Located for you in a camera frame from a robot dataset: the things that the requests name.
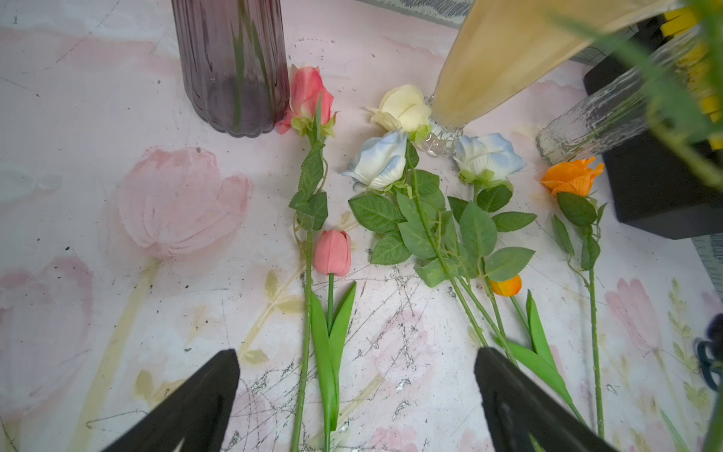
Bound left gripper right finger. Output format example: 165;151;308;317
474;348;614;452

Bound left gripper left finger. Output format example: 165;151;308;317
106;350;240;451

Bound blue white rose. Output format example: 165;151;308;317
454;134;537;357
344;131;488;346

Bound orange tulip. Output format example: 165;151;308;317
491;276;585;422

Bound pink tulip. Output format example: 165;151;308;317
311;230;357;451

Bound clear glass vase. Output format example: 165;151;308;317
536;26;699;165

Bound cream white rose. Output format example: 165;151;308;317
367;85;431;143

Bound yellow black toolbox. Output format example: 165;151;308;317
584;9;722;239

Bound purple glass vase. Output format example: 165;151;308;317
171;0;290;137

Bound cream ruffled glass vase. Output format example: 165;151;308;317
418;0;676;156

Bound blue handled scissors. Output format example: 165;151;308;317
696;314;722;392

